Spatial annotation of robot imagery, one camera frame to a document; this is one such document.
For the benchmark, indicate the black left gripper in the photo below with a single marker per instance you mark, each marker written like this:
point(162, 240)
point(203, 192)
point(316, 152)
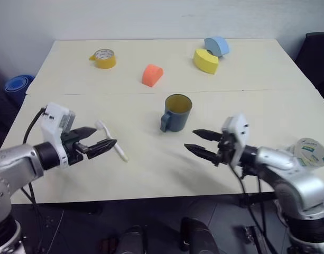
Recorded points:
point(70, 156)

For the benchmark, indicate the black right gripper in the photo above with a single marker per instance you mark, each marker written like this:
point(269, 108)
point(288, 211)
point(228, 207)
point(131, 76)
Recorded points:
point(226, 150)

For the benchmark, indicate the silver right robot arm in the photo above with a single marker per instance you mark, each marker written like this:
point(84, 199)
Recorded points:
point(304, 190)

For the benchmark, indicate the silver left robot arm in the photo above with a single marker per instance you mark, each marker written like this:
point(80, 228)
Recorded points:
point(16, 161)

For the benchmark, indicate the blue-grey mug yellow inside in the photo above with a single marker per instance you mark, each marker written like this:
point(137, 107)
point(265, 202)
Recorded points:
point(177, 119)

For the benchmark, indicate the white plastic spoon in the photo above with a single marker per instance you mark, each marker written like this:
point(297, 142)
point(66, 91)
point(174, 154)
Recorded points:
point(107, 131)

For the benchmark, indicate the yellow tape roll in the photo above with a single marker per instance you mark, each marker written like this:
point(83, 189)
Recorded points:
point(105, 62)

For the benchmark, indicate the yellow curved foam block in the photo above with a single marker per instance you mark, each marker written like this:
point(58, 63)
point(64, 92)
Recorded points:
point(205, 62)

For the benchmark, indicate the orange half-round foam block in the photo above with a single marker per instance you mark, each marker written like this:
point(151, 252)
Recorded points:
point(151, 76)

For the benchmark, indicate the dark rounded shape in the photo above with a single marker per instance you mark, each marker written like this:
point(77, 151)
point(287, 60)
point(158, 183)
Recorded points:
point(197, 238)
point(131, 240)

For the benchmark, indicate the light blue foam block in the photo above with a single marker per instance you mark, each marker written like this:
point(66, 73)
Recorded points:
point(220, 46)

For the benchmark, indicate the white cup green print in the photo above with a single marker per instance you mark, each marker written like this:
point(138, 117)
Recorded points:
point(311, 153)

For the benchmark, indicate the black chair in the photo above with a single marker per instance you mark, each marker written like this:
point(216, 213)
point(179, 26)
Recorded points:
point(316, 61)

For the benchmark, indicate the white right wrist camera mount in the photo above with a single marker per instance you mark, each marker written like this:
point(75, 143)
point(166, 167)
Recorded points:
point(241, 137)

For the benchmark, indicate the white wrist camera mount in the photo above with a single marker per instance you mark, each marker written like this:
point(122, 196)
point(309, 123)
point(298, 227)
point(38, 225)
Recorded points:
point(241, 137)
point(51, 119)

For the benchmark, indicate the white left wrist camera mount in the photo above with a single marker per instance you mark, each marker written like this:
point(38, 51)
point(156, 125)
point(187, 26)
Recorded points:
point(51, 119)

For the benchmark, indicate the black table frame bar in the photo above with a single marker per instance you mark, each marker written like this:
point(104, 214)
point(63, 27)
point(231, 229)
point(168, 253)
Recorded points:
point(72, 208)
point(259, 199)

